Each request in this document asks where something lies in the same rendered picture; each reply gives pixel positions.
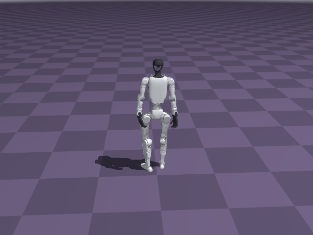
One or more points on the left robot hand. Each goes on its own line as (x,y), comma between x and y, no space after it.
(140,120)

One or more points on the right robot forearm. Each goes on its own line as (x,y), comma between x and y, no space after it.
(173,106)

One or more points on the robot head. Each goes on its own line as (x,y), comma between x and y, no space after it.
(158,63)

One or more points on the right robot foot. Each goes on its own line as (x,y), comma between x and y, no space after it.
(161,165)

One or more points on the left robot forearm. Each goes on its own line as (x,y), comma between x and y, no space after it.
(139,105)

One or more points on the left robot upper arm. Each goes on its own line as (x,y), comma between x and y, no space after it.
(144,82)

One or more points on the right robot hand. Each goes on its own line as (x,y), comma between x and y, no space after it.
(175,121)

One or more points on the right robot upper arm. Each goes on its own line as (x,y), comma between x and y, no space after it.
(171,88)

